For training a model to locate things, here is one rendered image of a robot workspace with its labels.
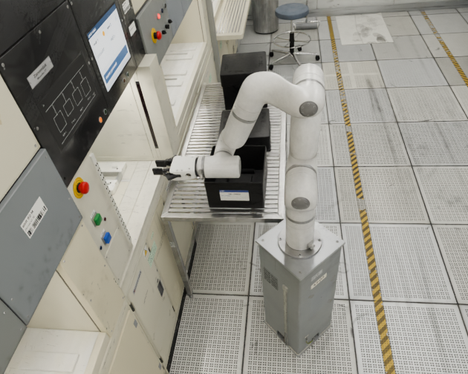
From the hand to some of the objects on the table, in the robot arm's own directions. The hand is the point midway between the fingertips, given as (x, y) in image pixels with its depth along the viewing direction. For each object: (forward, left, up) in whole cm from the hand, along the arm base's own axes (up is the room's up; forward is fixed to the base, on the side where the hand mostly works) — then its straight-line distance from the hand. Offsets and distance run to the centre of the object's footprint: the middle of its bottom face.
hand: (159, 167), depth 152 cm
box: (+70, -99, -43) cm, 129 cm away
